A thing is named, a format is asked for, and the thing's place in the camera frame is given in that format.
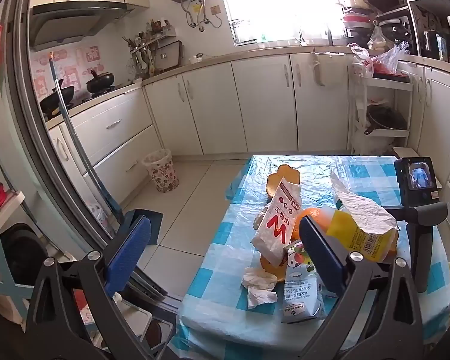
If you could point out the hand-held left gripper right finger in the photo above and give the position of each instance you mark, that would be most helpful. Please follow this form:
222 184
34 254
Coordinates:
320 255

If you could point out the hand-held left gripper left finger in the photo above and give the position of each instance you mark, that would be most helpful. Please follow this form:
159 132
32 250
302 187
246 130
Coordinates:
129 249

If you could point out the white tissue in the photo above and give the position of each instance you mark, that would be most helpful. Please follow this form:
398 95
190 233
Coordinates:
260 297
257 275

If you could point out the dark blue floor mat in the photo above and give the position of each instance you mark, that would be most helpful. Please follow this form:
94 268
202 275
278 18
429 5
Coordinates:
144 225

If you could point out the yellow plastic packet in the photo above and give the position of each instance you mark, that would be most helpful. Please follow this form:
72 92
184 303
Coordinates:
354 238

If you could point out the small milk carton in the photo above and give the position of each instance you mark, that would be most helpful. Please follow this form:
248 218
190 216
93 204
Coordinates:
302 294

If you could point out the flat orange peel piece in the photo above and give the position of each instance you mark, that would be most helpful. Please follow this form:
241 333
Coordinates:
272 267

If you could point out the white snack wrapper red print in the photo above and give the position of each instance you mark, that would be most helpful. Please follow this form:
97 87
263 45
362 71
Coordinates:
275 228

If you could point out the crumpled white paper sheet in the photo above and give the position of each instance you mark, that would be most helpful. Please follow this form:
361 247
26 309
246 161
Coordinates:
360 210

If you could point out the patterned plastic wastebasket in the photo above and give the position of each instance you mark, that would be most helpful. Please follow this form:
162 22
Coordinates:
161 172

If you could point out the small step stool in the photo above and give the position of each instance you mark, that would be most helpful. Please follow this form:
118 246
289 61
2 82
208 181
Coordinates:
404 152

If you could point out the curled orange peel piece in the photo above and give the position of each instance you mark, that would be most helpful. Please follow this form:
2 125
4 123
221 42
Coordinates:
282 174

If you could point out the blue checked plastic tablecloth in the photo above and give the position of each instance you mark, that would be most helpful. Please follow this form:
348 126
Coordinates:
228 307

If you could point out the white storage rack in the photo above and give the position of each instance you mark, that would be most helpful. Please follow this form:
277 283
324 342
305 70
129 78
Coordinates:
382 132

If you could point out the dark frying pan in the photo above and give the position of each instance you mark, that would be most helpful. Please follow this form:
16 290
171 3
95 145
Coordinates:
384 118

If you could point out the white shelf blue cross braces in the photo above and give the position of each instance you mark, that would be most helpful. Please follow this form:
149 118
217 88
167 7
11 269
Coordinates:
3 228

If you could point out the mop with metal pole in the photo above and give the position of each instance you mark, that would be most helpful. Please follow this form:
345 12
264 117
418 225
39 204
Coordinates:
69 127

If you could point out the black wok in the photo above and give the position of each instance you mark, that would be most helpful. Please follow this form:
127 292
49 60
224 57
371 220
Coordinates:
58 99

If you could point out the white kitchen base cabinets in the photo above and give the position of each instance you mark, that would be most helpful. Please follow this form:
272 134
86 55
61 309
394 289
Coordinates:
255 101

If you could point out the black cooking pot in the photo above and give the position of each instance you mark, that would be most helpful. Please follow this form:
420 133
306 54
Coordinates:
100 82

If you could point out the clear red plastic bag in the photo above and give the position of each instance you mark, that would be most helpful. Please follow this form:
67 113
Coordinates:
390 58

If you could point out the white red plastic bag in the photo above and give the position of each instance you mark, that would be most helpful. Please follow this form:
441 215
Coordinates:
362 62

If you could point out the black electric kettle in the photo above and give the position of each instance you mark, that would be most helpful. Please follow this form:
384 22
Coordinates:
433 43

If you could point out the kitchen utensil rack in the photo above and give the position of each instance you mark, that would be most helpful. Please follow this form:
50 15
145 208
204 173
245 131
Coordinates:
144 50

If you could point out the dark cutting board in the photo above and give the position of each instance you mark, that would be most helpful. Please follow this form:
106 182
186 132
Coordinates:
170 54

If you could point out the hanging clear food bag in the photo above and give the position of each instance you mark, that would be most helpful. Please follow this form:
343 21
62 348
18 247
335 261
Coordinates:
378 39

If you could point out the cluttered kitchen storage shelf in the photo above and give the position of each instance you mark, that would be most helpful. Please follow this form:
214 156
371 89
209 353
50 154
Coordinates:
397 11

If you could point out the range hood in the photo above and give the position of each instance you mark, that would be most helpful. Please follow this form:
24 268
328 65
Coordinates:
75 18

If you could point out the kitchen window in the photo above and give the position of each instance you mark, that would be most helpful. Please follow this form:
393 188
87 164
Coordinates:
277 3

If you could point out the metal sliding door frame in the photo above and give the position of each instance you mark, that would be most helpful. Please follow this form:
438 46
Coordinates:
33 127

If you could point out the wall power outlet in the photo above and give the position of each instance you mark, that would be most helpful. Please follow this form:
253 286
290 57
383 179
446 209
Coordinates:
214 9

